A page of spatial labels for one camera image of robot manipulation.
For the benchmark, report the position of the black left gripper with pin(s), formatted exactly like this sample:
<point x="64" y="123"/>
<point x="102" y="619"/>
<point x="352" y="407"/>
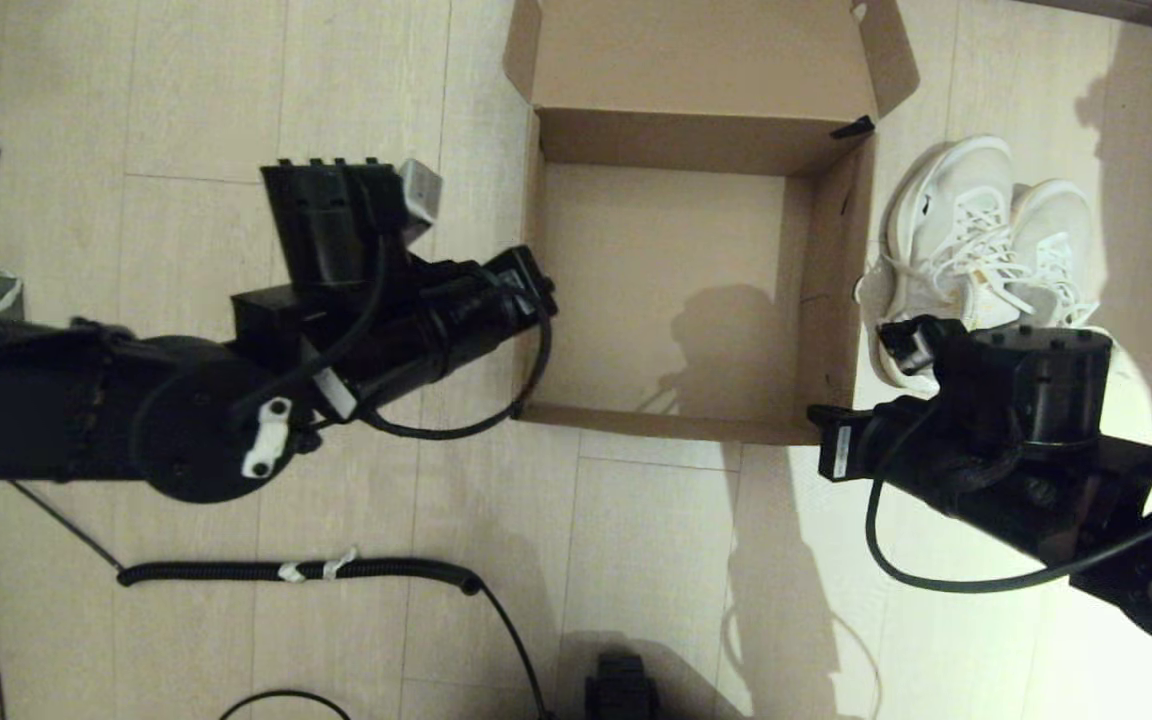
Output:
<point x="436" y="320"/>

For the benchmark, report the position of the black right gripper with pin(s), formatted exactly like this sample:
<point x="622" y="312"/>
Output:
<point x="886" y="450"/>

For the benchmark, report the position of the brown cardboard shoe box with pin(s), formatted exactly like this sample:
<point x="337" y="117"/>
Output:
<point x="676" y="290"/>

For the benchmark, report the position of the white lace-up sneaker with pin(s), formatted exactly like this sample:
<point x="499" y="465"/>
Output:
<point x="946" y="200"/>
<point x="1061" y="230"/>

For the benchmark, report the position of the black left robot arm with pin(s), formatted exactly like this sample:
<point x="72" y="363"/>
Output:
<point x="36" y="400"/>

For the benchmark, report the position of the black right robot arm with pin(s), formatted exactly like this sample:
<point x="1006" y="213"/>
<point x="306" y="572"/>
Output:
<point x="1036" y="400"/>

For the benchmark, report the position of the black treaded base wheel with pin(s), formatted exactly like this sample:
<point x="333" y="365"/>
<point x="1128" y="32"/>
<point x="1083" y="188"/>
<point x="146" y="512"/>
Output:
<point x="621" y="690"/>

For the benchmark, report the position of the dark wooden furniture edge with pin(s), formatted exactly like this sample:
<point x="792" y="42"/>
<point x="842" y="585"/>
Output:
<point x="1136" y="15"/>

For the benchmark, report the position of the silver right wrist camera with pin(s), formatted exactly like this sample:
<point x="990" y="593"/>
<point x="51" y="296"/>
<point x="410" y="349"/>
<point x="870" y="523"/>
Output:
<point x="906" y="345"/>

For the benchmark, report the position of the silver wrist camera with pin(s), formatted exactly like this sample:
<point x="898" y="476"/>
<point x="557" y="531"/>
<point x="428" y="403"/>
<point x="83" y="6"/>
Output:
<point x="421" y="195"/>
<point x="906" y="345"/>

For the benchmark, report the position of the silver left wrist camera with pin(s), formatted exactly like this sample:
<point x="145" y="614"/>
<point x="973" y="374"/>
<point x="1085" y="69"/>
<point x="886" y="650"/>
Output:
<point x="421" y="195"/>

